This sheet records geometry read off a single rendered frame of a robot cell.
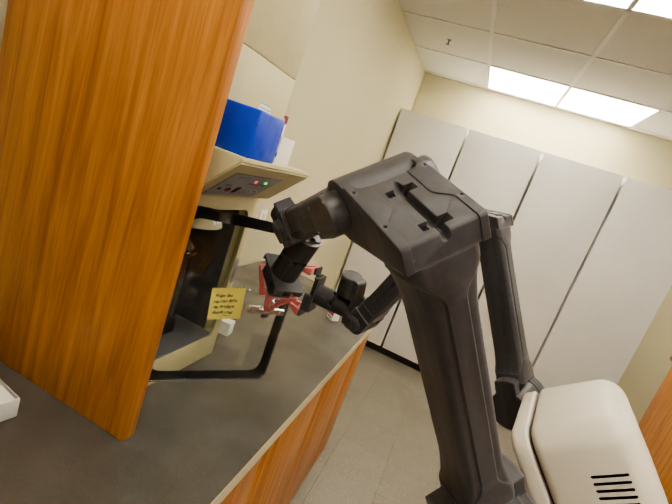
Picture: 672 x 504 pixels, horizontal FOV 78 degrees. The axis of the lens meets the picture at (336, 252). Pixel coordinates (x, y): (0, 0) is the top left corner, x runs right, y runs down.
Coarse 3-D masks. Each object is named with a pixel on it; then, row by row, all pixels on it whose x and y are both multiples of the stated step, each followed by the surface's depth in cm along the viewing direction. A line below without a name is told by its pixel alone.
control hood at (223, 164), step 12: (216, 156) 75; (228, 156) 74; (240, 156) 75; (216, 168) 75; (228, 168) 74; (240, 168) 76; (252, 168) 79; (264, 168) 82; (276, 168) 86; (288, 168) 92; (216, 180) 77; (288, 180) 98; (300, 180) 103; (264, 192) 100; (276, 192) 104
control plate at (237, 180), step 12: (228, 180) 79; (240, 180) 82; (252, 180) 86; (264, 180) 89; (276, 180) 93; (204, 192) 80; (216, 192) 84; (228, 192) 87; (240, 192) 91; (252, 192) 95
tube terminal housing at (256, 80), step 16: (240, 64) 81; (256, 64) 86; (272, 64) 91; (240, 80) 83; (256, 80) 88; (272, 80) 93; (288, 80) 99; (240, 96) 85; (256, 96) 90; (272, 96) 96; (288, 96) 102; (272, 112) 98; (224, 208) 95; (240, 208) 102
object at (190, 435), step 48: (288, 336) 145; (336, 336) 159; (192, 384) 101; (240, 384) 108; (288, 384) 116; (0, 432) 71; (48, 432) 74; (96, 432) 78; (144, 432) 82; (192, 432) 86; (240, 432) 91; (0, 480) 63; (48, 480) 66; (96, 480) 69; (144, 480) 72; (192, 480) 75
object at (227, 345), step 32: (224, 224) 85; (256, 224) 88; (192, 256) 84; (224, 256) 87; (256, 256) 91; (192, 288) 86; (256, 288) 94; (192, 320) 89; (224, 320) 93; (256, 320) 97; (160, 352) 88; (192, 352) 92; (224, 352) 96; (256, 352) 101
